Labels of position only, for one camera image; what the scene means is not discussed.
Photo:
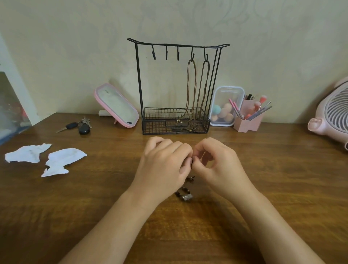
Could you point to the pink pen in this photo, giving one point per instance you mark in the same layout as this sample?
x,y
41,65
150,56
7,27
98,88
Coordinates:
x,y
232,104
236,107

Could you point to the dark cosmetic pencils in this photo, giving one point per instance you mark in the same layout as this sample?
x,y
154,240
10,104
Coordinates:
x,y
249,96

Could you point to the pink framed table mirror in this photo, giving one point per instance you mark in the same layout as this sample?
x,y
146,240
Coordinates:
x,y
117,105

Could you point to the pink makeup brush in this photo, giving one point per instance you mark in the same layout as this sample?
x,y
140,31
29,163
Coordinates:
x,y
257,105

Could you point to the white crumpled paper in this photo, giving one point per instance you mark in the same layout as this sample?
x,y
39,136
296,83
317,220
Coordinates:
x,y
65,157
27,153

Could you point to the grey purple pencil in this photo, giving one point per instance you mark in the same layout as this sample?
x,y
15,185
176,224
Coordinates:
x,y
258,112

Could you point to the person's right forearm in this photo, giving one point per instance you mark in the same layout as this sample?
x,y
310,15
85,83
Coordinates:
x,y
280,234

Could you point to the pink brush holder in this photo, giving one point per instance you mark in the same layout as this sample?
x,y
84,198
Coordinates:
x,y
246,127

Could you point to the black oval key fob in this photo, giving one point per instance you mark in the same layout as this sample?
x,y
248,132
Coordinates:
x,y
84,129

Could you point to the black headed car key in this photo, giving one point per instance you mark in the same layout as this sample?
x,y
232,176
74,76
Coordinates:
x,y
71,126

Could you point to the person's left hand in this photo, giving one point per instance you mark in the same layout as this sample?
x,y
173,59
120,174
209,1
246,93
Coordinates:
x,y
160,171

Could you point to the small peach makeup sponge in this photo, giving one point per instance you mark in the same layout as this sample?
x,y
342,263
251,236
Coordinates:
x,y
214,118

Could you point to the person's right hand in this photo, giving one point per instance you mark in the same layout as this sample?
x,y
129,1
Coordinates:
x,y
225,174

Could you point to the silver key bunch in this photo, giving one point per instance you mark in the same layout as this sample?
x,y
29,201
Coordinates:
x,y
85,121

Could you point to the person's left forearm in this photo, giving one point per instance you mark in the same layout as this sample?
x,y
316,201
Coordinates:
x,y
108,234

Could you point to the clear plastic container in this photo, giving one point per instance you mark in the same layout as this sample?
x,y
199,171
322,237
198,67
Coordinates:
x,y
227,93

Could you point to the pink pig shaped desk fan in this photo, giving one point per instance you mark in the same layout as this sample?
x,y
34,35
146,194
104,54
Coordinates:
x,y
329,122

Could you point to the coral tipped makeup brush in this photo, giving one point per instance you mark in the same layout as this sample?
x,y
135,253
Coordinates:
x,y
263,99

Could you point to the teal makeup sponge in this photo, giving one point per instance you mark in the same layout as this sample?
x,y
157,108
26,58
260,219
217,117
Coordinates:
x,y
216,109

